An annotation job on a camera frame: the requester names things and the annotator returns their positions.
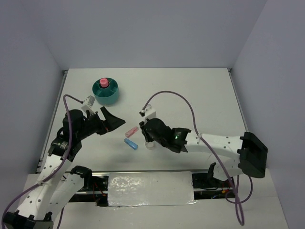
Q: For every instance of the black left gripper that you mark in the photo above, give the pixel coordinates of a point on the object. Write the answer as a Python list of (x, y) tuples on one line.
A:
[(109, 124)]

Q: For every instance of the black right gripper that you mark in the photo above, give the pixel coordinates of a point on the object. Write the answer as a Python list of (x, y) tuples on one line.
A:
[(147, 138)]

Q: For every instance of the pink-capped crayon bottle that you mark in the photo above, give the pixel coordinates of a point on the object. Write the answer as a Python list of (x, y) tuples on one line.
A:
[(104, 83)]

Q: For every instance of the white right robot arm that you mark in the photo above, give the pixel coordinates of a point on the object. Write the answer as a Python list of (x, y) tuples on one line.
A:
[(234, 155)]

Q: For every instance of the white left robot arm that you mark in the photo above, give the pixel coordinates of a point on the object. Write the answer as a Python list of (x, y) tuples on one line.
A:
[(48, 196)]

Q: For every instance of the clear tape roll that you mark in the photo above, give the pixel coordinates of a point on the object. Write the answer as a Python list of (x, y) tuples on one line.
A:
[(150, 145)]

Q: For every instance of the pink highlighter pen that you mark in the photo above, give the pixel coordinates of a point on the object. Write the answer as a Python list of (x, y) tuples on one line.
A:
[(131, 132)]

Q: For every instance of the blue highlighter pen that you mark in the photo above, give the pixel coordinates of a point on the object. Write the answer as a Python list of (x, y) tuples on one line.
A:
[(131, 144)]

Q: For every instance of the teal round compartment organizer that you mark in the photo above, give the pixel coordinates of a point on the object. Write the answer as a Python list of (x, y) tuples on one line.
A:
[(106, 96)]

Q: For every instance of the silver foil sheet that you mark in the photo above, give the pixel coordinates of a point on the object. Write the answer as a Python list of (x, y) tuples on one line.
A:
[(150, 189)]

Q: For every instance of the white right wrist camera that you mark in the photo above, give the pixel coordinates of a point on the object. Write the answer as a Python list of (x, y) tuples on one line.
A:
[(148, 113)]

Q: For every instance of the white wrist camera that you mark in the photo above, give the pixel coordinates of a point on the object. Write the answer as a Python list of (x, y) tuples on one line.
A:
[(148, 113), (88, 104)]

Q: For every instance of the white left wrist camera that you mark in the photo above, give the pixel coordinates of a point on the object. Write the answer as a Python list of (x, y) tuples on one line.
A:
[(88, 104)]

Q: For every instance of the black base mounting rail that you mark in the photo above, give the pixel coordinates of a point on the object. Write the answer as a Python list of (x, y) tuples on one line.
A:
[(204, 187)]

